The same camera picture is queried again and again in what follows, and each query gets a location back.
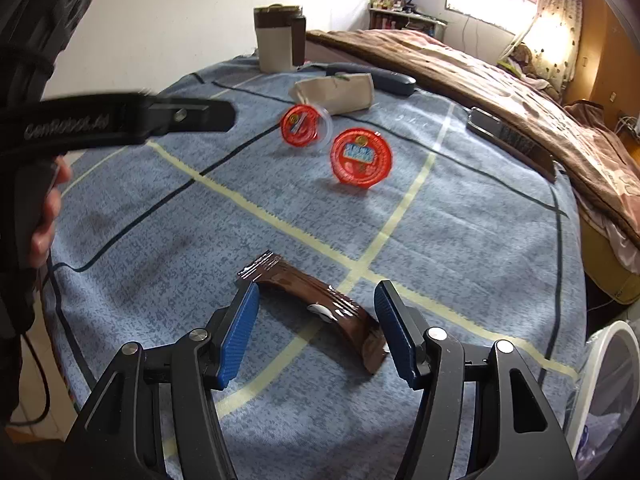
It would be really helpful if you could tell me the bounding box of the black cable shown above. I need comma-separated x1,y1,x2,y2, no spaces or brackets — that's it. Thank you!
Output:
7,327,52,427

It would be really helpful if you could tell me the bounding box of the smartphone with brown case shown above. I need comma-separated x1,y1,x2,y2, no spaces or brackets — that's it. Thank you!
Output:
466,106,558,183

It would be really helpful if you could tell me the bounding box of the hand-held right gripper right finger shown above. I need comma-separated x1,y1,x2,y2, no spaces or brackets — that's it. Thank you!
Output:
374,280,571,480

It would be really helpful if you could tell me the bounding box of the brown snack wrapper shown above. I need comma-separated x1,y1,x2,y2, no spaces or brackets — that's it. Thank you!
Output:
236,250,388,375

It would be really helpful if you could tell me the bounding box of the white and brown thermos jug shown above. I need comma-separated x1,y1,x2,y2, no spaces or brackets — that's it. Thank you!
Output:
252,4,307,73

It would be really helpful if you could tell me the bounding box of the brown blanket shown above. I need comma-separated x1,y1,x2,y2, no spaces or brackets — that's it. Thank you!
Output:
305,27,640,256

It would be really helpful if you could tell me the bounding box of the yellow mattress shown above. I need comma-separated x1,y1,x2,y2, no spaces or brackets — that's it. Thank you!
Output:
580,200,640,306

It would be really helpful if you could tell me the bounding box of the plush doll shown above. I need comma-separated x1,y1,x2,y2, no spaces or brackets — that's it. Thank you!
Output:
500,42,563,103

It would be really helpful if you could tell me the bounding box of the white plastic trash bin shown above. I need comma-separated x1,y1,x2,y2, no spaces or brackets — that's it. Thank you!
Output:
565,320,640,480

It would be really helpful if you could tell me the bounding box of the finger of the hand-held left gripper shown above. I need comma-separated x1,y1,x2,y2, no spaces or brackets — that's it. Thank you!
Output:
142,91,236,137

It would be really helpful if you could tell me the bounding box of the red lidded plastic cup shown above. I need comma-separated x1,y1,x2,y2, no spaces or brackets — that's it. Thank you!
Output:
329,128,392,188
279,102,335,150

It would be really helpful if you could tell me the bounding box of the blue checked tablecloth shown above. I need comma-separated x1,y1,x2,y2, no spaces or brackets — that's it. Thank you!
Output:
37,52,583,480

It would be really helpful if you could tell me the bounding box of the clear plastic bin liner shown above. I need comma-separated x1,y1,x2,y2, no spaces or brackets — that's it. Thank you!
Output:
587,390,640,480

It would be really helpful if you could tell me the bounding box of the brown paper bag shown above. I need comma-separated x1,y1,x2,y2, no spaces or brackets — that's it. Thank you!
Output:
289,72,375,116

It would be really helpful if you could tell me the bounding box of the person's left hand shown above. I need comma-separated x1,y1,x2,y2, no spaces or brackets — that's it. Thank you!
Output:
30,156,72,259

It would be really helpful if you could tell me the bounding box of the floral curtain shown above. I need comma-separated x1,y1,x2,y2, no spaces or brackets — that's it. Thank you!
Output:
525,0,583,83

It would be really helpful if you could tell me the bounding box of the white wall shelf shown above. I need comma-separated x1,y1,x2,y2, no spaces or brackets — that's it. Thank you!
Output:
367,5,448,41

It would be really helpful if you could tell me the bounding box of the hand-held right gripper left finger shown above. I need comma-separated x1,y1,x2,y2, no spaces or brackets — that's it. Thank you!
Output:
62,280,261,480

